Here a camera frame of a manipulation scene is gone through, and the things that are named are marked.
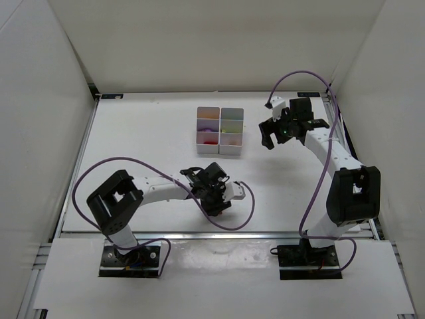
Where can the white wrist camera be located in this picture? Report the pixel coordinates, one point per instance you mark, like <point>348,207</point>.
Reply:
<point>233,191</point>
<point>276,104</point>

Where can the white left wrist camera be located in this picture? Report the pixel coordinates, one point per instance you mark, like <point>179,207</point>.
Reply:
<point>233,191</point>

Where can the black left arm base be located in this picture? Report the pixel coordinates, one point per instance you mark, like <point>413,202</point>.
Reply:
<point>140,263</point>

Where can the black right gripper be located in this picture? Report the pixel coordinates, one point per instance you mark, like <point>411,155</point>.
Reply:
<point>271,127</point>

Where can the orange round lego piece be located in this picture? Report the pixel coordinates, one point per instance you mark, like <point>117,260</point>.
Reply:
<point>208,117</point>

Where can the dark green lego brick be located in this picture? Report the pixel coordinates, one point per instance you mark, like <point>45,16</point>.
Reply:
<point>233,117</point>

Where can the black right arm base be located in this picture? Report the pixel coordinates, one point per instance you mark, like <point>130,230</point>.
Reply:
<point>303,262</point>

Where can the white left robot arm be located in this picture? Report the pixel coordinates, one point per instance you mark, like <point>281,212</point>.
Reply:
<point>114,203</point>

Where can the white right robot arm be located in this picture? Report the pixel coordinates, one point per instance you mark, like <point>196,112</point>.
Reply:
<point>354,194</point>

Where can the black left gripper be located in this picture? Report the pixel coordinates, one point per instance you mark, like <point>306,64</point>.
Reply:
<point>214,204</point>

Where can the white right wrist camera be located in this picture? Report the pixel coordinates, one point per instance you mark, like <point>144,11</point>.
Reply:
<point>276,104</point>

